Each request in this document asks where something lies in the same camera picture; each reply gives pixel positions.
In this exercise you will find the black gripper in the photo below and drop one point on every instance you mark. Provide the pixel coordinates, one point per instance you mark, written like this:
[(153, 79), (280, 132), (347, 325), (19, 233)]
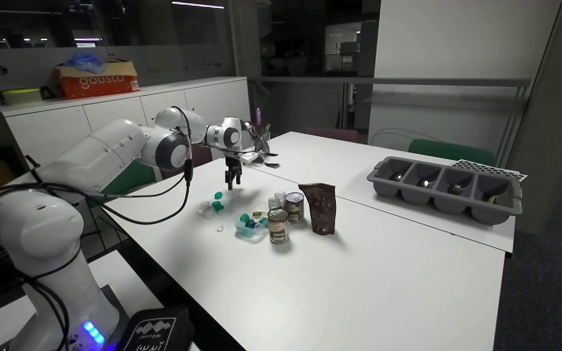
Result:
[(233, 171)]

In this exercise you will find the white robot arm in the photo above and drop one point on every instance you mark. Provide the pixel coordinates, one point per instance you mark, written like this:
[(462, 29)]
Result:
[(42, 228)]

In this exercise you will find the green disc left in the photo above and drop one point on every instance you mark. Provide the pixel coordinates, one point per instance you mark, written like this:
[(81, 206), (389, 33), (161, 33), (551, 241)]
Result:
[(218, 208)]

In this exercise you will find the maroon chair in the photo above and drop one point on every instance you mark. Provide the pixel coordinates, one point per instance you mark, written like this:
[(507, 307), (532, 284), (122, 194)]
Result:
[(202, 155)]

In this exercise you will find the small white jar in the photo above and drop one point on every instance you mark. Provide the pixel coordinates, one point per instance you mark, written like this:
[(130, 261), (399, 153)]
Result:
[(280, 200)]

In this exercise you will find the glass jar with label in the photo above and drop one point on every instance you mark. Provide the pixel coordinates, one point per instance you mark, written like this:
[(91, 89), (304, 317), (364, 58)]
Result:
[(278, 226)]

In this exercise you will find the tin can with label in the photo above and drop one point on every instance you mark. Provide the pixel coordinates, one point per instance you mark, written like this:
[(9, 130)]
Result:
[(296, 206)]

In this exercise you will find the brown foil pouch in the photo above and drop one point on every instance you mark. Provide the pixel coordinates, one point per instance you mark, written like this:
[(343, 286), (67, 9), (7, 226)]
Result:
[(323, 208)]

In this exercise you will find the green chair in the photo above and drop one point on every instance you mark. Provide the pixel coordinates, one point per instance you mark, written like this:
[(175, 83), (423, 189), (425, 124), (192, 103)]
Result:
[(452, 151), (132, 179)]

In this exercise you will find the black control box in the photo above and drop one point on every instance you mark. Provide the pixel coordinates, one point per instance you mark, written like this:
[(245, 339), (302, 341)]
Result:
[(159, 331)]

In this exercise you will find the orange box on cabinet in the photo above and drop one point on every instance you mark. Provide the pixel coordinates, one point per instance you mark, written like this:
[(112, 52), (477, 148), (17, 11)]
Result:
[(114, 79)]

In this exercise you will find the white storage cabinet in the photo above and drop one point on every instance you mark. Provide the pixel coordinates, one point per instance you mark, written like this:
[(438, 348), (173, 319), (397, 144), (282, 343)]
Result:
[(48, 130)]

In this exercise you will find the far green chair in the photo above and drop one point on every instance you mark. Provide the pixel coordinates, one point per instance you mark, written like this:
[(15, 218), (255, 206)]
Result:
[(452, 151)]

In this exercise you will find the grey cutlery tray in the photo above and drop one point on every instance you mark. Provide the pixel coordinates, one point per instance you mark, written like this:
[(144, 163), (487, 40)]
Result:
[(489, 198)]

